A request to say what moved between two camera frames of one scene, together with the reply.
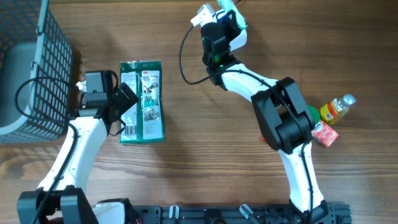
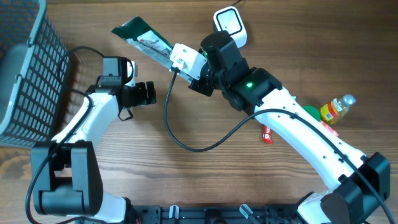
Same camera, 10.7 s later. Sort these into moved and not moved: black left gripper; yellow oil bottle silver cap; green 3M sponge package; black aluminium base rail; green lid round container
Moved: green 3M sponge package; black left gripper
Not moved: yellow oil bottle silver cap; black aluminium base rail; green lid round container
